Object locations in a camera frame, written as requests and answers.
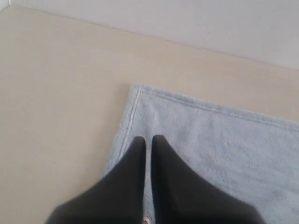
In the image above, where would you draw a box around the light blue terry towel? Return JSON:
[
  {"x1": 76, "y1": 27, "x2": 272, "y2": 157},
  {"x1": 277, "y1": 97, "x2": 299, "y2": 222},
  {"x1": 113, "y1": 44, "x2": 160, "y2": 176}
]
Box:
[{"x1": 106, "y1": 84, "x2": 299, "y2": 224}]

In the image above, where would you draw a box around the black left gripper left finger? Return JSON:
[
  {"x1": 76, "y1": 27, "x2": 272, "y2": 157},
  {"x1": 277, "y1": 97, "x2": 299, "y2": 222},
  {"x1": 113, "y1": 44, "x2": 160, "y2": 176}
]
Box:
[{"x1": 46, "y1": 136, "x2": 146, "y2": 224}]

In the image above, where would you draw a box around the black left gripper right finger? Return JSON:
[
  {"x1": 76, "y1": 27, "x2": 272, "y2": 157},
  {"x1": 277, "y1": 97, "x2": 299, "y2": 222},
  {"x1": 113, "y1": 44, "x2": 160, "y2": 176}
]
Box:
[{"x1": 151, "y1": 135, "x2": 259, "y2": 224}]

